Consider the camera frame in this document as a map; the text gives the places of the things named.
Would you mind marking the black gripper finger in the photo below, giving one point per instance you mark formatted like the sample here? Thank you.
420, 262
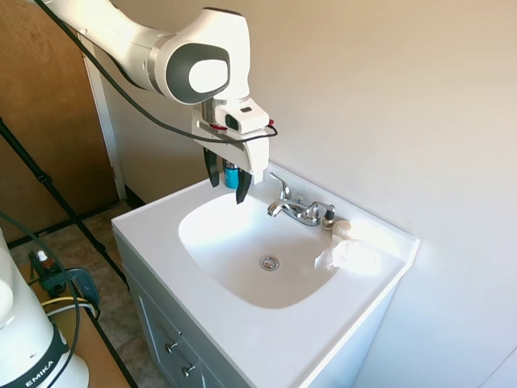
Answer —
243, 188
212, 169

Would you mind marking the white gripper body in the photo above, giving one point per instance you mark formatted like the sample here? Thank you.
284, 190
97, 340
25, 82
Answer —
255, 155

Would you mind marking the white tissue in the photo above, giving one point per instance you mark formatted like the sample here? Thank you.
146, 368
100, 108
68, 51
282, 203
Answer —
347, 252

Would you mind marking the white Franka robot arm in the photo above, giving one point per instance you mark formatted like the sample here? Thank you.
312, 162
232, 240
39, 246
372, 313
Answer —
133, 38

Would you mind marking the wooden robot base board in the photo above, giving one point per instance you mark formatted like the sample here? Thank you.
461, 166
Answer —
95, 355

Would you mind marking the blue bottle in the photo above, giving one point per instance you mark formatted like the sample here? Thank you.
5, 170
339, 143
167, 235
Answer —
231, 177

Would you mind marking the chrome sink faucet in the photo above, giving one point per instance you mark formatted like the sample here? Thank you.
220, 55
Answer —
297, 206

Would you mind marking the chrome sink drain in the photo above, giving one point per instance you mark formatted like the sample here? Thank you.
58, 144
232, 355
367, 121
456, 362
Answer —
270, 263

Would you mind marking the small dark bottle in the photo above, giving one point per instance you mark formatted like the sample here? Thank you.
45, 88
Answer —
328, 218

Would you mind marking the round beige wrapped soap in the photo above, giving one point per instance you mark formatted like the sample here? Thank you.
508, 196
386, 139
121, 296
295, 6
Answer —
342, 229

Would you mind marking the white vanity sink top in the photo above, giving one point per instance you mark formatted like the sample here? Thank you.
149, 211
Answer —
250, 331

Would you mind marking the grey vanity cabinet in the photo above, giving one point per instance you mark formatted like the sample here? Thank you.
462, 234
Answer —
161, 315

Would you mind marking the black tripod stand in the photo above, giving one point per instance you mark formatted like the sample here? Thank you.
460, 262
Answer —
48, 184

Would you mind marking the black grey clamp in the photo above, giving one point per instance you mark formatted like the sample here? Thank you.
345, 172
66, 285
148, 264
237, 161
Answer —
82, 283

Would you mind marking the metal cabinet knob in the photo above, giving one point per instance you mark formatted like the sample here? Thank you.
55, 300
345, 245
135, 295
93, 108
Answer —
173, 346
188, 369

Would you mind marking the brown wooden door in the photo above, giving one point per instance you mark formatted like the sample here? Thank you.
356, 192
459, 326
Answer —
44, 113

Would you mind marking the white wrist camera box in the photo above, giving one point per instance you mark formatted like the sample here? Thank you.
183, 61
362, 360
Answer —
242, 115

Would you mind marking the white door frame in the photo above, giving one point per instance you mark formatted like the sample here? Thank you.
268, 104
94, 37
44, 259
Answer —
106, 121

